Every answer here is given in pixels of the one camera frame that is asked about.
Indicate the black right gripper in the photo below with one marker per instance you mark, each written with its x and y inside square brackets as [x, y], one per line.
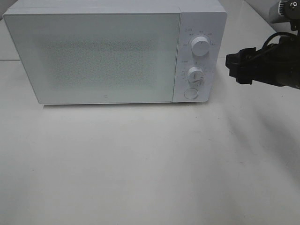
[279, 52]

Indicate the white timer knob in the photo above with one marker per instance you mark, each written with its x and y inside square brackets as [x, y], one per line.
[195, 74]

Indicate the round white door-release button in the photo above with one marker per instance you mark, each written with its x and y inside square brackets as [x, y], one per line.
[191, 94]

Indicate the white microwave door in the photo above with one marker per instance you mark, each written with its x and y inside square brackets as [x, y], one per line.
[90, 59]

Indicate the upper white power knob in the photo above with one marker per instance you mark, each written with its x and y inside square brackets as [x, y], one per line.
[200, 45]

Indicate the white microwave oven body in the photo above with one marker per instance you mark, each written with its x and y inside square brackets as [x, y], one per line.
[197, 17]

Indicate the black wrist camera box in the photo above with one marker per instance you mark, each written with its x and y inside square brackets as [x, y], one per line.
[286, 11]

